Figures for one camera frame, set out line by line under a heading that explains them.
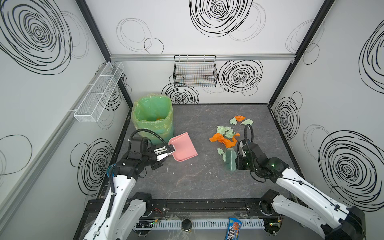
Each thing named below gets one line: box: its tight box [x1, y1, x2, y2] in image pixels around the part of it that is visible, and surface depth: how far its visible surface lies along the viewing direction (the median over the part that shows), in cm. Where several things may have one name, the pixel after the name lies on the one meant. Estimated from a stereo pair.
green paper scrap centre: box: [216, 125, 235, 139], surface depth 105 cm
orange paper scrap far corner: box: [235, 115, 246, 122], surface depth 112 cm
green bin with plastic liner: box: [131, 94, 174, 144], surface depth 88 cm
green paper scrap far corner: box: [229, 117, 237, 125], surface depth 110 cm
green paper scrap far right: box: [240, 118, 254, 126], surface depth 110 cm
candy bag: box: [225, 217, 242, 240], surface depth 69 cm
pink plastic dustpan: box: [168, 132, 199, 162], surface depth 81 cm
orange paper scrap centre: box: [209, 132, 240, 148], surface depth 101 cm
